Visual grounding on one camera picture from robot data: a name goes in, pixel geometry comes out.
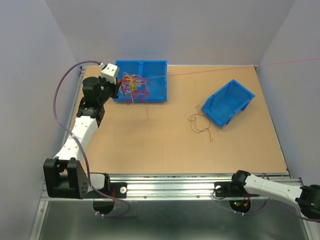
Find aluminium left rail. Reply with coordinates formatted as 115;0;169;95
52;62;86;161

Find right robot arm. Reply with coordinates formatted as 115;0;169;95
212;170;320;223

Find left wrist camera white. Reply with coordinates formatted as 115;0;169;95
99;63;120;85

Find blue bin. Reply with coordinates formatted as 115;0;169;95
201;79;255;129
114;60;146;104
139;60;168;103

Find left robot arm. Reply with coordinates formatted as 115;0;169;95
43;75;119;199

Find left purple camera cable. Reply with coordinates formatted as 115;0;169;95
53;60;132;218

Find red yellow wire bundle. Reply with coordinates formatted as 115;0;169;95
117;72;158;105

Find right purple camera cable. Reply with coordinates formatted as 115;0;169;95
233;172;320;223

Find purple camera cable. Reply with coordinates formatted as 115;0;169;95
233;172;320;223
53;60;132;218

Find aluminium rail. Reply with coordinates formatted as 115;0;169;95
41;173;307;201
52;62;86;161

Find aluminium front rail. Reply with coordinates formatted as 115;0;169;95
41;173;307;201

